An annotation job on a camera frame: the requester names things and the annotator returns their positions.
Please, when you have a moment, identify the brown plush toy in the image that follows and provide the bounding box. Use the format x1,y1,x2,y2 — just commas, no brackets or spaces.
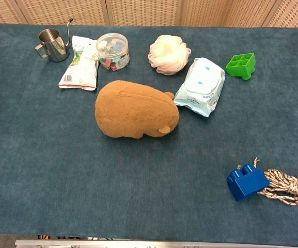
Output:
95,80,180,140

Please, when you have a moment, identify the light blue wet wipes pack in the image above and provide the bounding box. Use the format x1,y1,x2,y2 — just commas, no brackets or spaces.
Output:
174,57,226,118

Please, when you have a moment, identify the pink bath loofah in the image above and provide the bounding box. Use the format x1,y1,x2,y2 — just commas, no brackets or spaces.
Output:
148,35,192,76

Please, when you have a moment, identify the clear round plastic jar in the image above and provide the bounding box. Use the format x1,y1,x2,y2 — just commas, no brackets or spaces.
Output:
96,33,131,72

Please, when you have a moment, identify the white snack bag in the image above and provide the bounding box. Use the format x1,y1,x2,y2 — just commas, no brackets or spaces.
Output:
58,35,100,91

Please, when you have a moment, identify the blue carpet table cover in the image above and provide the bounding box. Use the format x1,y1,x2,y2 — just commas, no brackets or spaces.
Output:
0,22,298,245

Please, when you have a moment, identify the green plastic building block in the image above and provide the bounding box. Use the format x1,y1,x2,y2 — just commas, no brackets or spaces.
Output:
225,52,257,82

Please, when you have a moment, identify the woven folding screen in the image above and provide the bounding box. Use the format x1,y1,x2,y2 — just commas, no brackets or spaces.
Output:
0,0,298,28

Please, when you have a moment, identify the blue plastic building block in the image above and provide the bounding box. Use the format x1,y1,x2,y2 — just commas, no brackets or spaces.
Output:
226,163,271,202

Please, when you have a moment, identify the steel gooseneck pitcher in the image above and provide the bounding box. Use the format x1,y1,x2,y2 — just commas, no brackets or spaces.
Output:
34,18,74,63

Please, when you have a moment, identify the aluminium frame rail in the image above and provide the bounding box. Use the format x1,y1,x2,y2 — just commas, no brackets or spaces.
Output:
14,239,298,248

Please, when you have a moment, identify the beige braided rope bundle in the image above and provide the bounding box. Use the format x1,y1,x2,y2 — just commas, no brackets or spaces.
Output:
237,157,298,206

